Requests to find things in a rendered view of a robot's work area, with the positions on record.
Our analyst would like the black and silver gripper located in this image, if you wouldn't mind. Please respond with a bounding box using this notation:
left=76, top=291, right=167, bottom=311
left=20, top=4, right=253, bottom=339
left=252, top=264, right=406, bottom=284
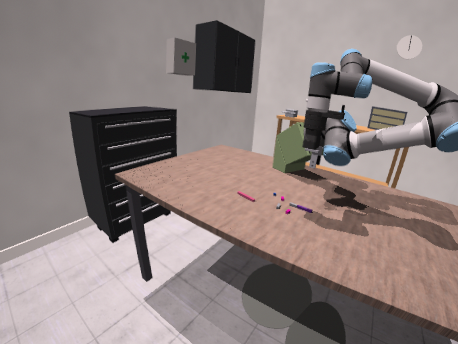
left=303, top=96, right=345, bottom=169

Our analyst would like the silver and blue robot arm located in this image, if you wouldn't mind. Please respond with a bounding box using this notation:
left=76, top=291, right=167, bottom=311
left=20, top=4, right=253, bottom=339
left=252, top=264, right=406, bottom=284
left=308, top=49, right=458, bottom=166

